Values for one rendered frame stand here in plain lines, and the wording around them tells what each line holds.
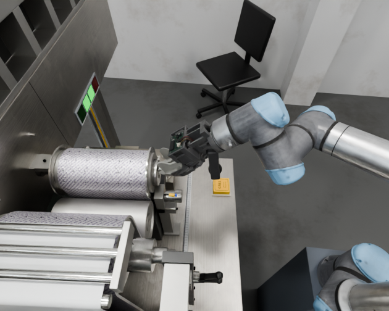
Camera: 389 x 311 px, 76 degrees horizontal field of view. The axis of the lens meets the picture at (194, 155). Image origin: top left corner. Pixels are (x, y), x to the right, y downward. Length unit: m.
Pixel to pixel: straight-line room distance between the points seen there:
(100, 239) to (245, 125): 0.34
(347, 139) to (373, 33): 2.48
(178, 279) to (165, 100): 2.55
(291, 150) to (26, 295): 0.52
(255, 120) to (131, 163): 0.34
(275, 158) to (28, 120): 0.64
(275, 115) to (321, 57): 2.23
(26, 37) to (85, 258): 0.61
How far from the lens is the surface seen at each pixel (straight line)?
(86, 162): 0.72
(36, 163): 0.81
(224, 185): 1.08
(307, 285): 1.08
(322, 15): 2.52
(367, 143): 0.60
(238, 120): 0.52
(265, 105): 0.51
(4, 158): 0.74
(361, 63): 3.20
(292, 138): 0.57
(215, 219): 1.03
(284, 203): 2.19
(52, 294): 0.47
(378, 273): 0.88
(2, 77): 0.76
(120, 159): 0.69
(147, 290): 0.97
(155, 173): 0.69
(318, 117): 0.64
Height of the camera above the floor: 1.85
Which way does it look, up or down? 53 degrees down
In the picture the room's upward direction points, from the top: straight up
